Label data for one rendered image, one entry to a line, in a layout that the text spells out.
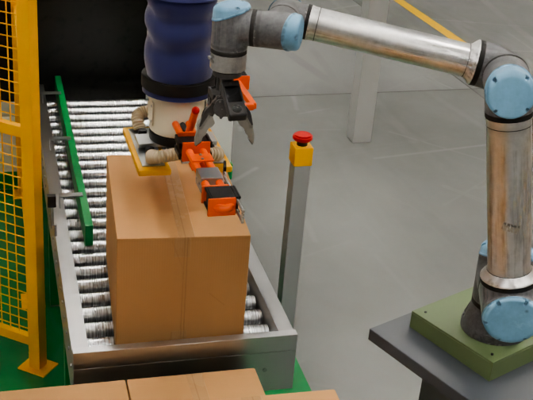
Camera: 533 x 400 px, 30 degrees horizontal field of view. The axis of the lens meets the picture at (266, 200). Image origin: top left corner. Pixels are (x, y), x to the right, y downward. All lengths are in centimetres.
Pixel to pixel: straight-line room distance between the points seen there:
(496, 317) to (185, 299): 97
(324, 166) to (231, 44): 343
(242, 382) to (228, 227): 47
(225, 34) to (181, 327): 107
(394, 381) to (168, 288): 134
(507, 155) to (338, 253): 250
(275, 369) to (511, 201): 106
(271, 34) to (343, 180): 331
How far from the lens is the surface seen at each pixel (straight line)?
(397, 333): 298
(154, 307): 308
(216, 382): 305
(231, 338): 312
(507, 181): 252
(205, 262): 301
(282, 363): 322
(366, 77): 604
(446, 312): 302
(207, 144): 287
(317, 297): 453
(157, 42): 297
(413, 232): 519
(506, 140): 247
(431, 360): 290
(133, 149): 314
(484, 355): 285
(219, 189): 260
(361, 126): 615
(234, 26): 242
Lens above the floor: 237
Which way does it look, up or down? 26 degrees down
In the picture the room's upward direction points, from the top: 5 degrees clockwise
